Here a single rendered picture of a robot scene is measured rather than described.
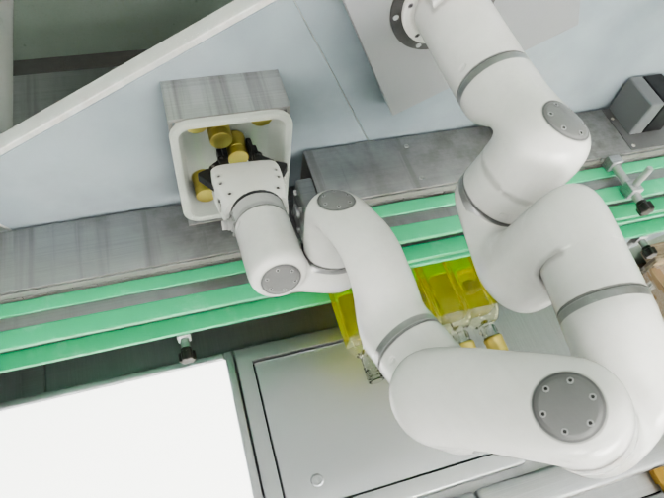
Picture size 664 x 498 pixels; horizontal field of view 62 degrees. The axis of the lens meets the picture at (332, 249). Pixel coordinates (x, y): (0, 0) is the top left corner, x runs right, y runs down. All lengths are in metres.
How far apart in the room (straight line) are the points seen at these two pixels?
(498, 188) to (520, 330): 0.66
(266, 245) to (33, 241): 0.50
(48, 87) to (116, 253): 0.73
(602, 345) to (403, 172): 0.55
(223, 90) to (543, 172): 0.45
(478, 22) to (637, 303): 0.37
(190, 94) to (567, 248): 0.53
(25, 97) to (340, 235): 1.15
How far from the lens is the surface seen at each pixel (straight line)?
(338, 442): 1.05
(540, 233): 0.58
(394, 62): 0.87
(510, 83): 0.67
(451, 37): 0.73
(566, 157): 0.63
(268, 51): 0.84
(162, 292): 0.97
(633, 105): 1.25
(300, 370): 1.08
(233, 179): 0.79
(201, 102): 0.81
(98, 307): 0.98
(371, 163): 0.99
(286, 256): 0.65
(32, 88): 1.64
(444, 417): 0.48
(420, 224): 0.95
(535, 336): 1.28
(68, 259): 1.02
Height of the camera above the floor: 1.40
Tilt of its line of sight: 30 degrees down
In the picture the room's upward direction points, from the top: 161 degrees clockwise
